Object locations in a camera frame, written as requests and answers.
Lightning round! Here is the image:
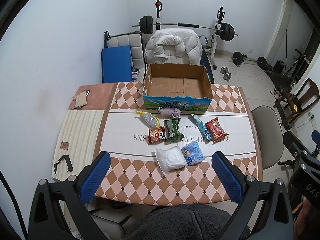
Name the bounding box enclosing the red snack packet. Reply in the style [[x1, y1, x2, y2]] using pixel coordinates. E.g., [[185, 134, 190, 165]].
[[205, 117, 228, 143]]

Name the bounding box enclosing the long blue snack packet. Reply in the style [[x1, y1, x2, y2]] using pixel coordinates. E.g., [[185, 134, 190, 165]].
[[191, 113, 212, 142]]

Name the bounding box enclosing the light blue tissue pack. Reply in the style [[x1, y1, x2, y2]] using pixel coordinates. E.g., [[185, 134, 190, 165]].
[[181, 141, 204, 166]]

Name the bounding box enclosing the white soft pillow pack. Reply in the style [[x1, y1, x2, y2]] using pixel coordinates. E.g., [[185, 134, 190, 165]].
[[155, 146, 187, 176]]

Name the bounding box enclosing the green snack packet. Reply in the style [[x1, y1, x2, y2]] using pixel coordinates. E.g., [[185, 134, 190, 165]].
[[164, 118, 184, 142]]

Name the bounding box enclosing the orange snack packet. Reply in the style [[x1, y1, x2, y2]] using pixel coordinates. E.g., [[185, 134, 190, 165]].
[[147, 126, 166, 145]]

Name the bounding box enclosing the lilac cloth bundle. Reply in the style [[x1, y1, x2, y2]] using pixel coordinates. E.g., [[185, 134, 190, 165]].
[[158, 107, 181, 119]]

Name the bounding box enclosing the yellow grey mesh pouch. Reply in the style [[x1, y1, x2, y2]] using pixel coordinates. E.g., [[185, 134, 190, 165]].
[[137, 111, 160, 129]]

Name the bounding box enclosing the grey office chair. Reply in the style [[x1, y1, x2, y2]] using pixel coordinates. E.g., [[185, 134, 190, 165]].
[[252, 106, 284, 170]]

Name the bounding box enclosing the dark wooden chair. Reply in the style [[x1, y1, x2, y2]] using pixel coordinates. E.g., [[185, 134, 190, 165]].
[[273, 78, 319, 131]]

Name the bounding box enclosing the dark fleece clothing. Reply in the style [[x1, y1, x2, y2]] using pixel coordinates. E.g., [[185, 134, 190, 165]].
[[124, 203, 231, 239]]

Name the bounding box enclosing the cardboard piece on table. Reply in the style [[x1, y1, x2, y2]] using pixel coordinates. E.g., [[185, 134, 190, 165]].
[[74, 91, 87, 108]]

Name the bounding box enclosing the chrome dumbbell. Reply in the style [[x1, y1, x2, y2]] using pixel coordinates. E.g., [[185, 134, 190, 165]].
[[220, 66, 232, 82]]

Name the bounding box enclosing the patterned tablecloth mat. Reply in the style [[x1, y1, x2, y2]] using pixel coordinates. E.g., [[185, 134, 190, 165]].
[[52, 82, 263, 206]]

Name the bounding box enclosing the floor barbell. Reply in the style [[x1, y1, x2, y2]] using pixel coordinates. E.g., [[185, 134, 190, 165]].
[[231, 51, 267, 69]]

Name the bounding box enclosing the open cardboard box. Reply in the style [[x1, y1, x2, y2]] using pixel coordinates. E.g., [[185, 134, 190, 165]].
[[143, 63, 213, 112]]

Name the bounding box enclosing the blue black weight bench pad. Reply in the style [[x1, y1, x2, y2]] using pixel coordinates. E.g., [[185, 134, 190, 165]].
[[200, 49, 215, 84]]

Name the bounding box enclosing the barbell on rack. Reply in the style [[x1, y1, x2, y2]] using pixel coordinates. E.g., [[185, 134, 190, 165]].
[[132, 16, 237, 41]]

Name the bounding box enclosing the blue foam mat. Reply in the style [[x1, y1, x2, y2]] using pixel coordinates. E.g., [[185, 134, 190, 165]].
[[101, 46, 132, 83]]

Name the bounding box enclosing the white weight bench rack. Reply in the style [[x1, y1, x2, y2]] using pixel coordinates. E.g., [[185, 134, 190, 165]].
[[153, 0, 225, 64]]

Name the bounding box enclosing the white puffer jacket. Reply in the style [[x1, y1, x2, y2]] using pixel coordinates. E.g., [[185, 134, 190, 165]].
[[144, 28, 202, 65]]

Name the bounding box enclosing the white quilted chair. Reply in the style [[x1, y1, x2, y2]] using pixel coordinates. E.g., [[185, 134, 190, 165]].
[[104, 31, 147, 81]]

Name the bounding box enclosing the black bracket clip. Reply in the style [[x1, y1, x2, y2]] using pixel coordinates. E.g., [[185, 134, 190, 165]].
[[53, 154, 74, 176]]

